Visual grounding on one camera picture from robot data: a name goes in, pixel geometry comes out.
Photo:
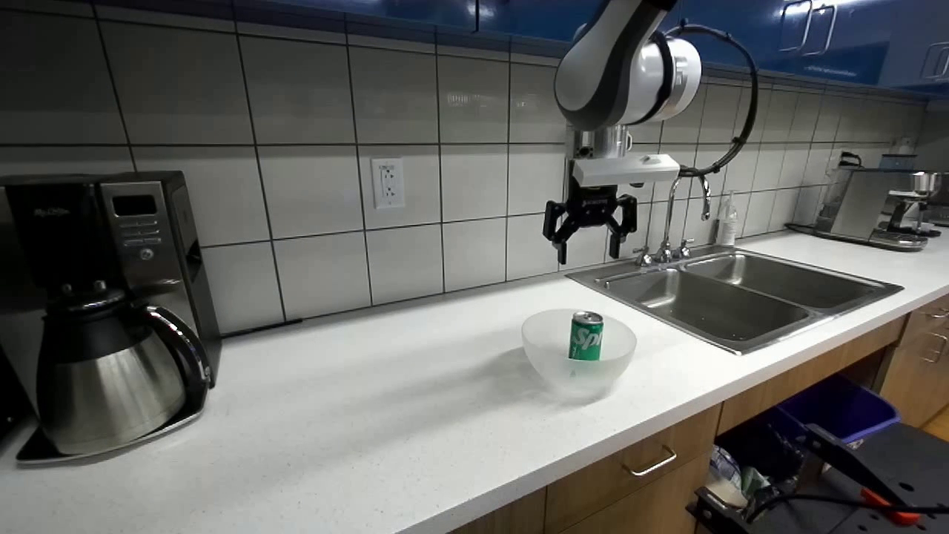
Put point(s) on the translucent plastic bowl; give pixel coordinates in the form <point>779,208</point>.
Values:
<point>547,347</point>

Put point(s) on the stainless steel double sink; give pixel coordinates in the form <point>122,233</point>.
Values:
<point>736,301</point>

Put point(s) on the stainless steel carafe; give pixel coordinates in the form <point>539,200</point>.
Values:
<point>115,368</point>

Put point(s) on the green soda can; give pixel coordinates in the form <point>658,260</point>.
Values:
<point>585,337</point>

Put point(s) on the wooden drawer with handle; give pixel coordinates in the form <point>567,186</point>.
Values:
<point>640,490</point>

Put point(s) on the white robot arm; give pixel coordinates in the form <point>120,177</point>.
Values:
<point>622,71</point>

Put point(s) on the white wall outlet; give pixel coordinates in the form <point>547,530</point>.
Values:
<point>391,183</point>

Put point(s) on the chrome faucet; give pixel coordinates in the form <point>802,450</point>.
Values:
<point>676,242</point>

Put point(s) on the blue upper cabinet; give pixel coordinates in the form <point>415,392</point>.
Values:
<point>892,46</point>

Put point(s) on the blue recycling bin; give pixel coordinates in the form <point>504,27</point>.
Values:
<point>842,408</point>

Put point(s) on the black coffee maker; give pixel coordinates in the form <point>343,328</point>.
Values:
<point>84,235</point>

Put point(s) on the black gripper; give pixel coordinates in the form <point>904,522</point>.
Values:
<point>593,205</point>

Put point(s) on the clear soap bottle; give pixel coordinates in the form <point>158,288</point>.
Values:
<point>727,227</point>

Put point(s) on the silver espresso machine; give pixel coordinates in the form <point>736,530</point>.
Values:
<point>876,205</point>

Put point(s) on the black cart with clamp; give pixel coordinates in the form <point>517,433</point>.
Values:
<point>894,482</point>

